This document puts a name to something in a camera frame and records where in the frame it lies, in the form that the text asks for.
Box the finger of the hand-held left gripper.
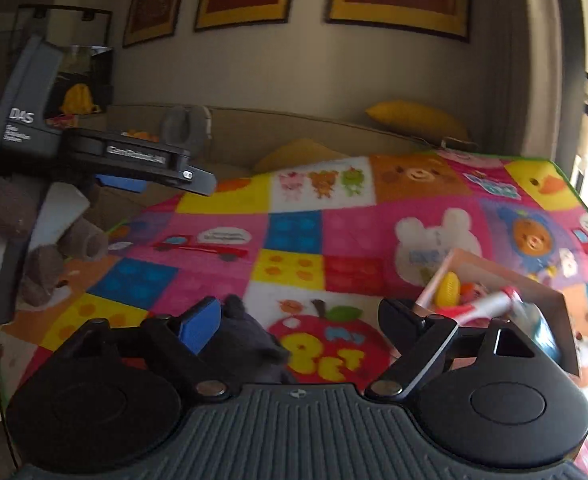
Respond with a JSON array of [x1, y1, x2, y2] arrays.
[[95, 174, 149, 194], [174, 164, 218, 197]]

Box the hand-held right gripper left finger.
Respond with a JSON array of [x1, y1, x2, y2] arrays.
[[44, 297, 227, 398]]

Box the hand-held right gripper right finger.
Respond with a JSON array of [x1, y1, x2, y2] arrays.
[[364, 297, 550, 401]]

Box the black plush toy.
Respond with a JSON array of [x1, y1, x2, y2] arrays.
[[201, 294, 292, 391]]

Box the white red foam rocket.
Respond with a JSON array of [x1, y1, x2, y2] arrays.
[[414, 255, 520, 326]]

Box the blue white tissue packet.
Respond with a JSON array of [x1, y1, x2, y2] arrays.
[[511, 300, 562, 361]]

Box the pink cardboard box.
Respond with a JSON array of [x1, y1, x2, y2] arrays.
[[414, 247, 582, 377]]

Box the person's left hand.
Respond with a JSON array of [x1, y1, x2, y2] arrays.
[[0, 165, 109, 308]]

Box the grey plush item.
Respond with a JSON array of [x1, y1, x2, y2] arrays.
[[160, 105, 212, 147]]

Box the yellow ridged toy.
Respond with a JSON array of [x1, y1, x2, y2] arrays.
[[434, 271, 462, 307]]

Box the glass fish tank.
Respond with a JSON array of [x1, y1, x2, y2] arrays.
[[11, 4, 114, 116]]

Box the beige sofa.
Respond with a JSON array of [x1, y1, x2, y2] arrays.
[[94, 104, 480, 221]]

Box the yellow pillow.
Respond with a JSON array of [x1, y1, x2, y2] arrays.
[[365, 100, 471, 145], [253, 139, 347, 175]]

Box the colourful cartoon play mat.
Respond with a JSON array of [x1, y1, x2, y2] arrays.
[[0, 150, 588, 480]]

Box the grey curtain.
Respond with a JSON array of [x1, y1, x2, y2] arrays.
[[516, 0, 588, 201]]

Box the narrow yellow framed wall picture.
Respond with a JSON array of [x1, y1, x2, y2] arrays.
[[122, 0, 193, 50]]

